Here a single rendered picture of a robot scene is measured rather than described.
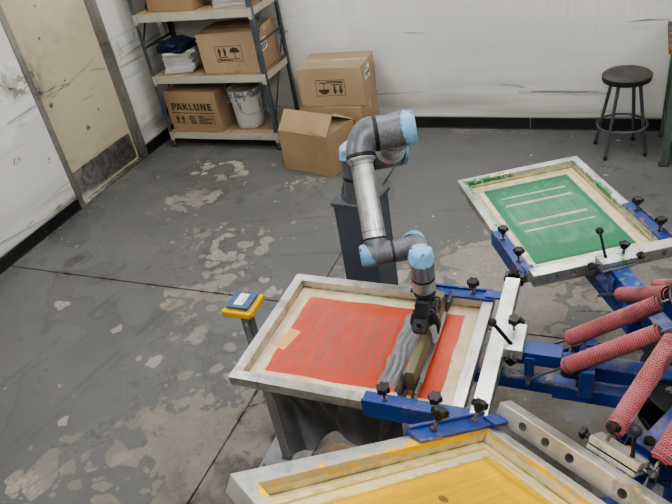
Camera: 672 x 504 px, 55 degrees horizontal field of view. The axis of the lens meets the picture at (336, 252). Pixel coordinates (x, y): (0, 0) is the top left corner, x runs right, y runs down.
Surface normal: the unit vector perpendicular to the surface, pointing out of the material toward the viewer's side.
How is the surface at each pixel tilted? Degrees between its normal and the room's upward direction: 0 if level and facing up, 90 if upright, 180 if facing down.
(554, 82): 90
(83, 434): 0
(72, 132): 90
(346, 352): 0
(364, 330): 0
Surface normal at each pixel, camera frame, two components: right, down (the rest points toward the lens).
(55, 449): -0.15, -0.82
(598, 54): -0.36, 0.57
